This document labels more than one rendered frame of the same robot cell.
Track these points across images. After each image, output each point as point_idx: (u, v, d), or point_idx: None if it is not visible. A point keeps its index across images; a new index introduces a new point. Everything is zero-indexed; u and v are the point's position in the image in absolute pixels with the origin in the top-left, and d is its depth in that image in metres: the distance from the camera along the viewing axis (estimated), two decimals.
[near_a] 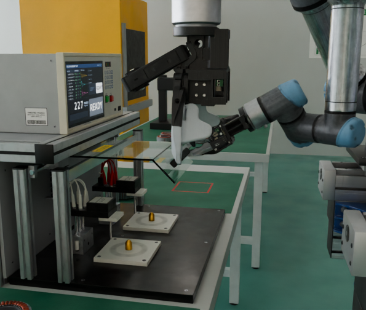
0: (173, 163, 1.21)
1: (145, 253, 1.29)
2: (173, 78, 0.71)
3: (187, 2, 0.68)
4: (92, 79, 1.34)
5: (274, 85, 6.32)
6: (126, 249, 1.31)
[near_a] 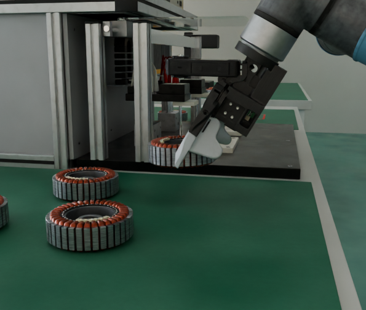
0: None
1: None
2: (213, 87, 0.70)
3: (265, 28, 0.66)
4: None
5: (292, 60, 6.15)
6: None
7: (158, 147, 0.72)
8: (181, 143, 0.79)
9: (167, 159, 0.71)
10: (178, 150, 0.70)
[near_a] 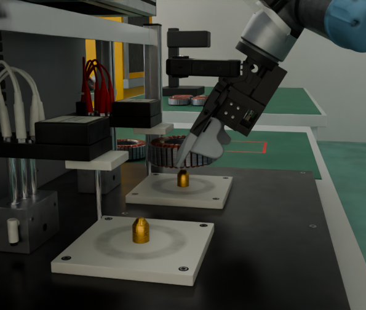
0: None
1: (184, 250, 0.52)
2: (214, 87, 0.70)
3: (266, 29, 0.66)
4: None
5: (295, 61, 5.55)
6: (135, 241, 0.53)
7: (159, 147, 0.72)
8: (180, 143, 0.79)
9: (168, 159, 0.71)
10: None
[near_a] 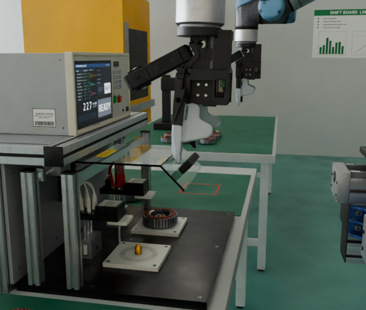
0: (181, 168, 1.13)
1: (155, 258, 1.25)
2: (175, 77, 0.71)
3: (191, 2, 0.68)
4: (101, 79, 1.31)
5: (276, 85, 6.29)
6: (136, 254, 1.27)
7: (147, 217, 1.47)
8: (160, 212, 1.54)
9: (151, 224, 1.46)
10: (156, 220, 1.45)
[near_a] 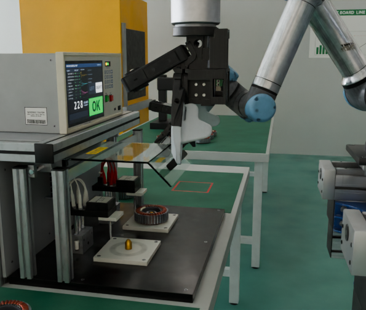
0: (169, 165, 1.17)
1: (145, 252, 1.29)
2: (173, 78, 0.71)
3: (186, 2, 0.68)
4: (92, 78, 1.34)
5: None
6: (126, 248, 1.31)
7: (138, 213, 1.51)
8: (151, 209, 1.57)
9: (142, 220, 1.50)
10: (147, 216, 1.49)
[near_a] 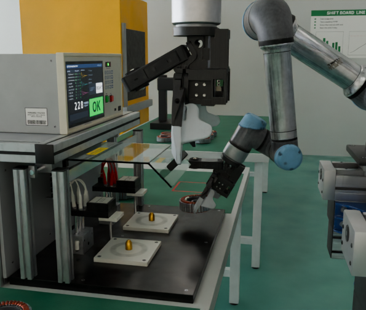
0: (170, 166, 1.17)
1: (146, 253, 1.29)
2: (173, 78, 0.71)
3: (187, 2, 0.68)
4: (93, 79, 1.34)
5: None
6: (126, 249, 1.31)
7: (185, 203, 1.51)
8: (194, 198, 1.58)
9: (189, 209, 1.50)
10: (195, 205, 1.50)
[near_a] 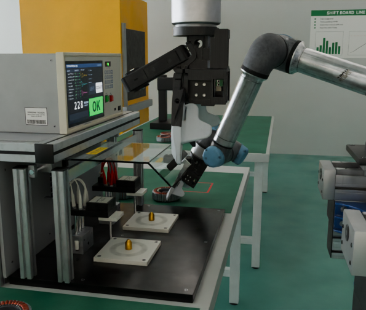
0: (169, 165, 1.17)
1: (145, 252, 1.29)
2: (173, 78, 0.71)
3: (187, 2, 0.68)
4: (92, 78, 1.34)
5: (274, 85, 6.32)
6: (126, 249, 1.31)
7: (156, 193, 1.85)
8: (165, 190, 1.91)
9: (160, 198, 1.84)
10: (164, 195, 1.83)
